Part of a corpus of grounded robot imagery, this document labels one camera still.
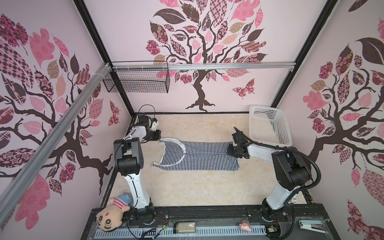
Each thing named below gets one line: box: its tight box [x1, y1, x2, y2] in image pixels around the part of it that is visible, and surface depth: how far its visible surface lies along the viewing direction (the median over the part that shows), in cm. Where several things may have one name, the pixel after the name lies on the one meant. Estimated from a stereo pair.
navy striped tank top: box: [151, 138, 240, 171], surface depth 97 cm
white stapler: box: [298, 220, 326, 234], surface depth 71 cm
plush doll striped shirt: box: [96, 193, 134, 232], surface depth 69 cm
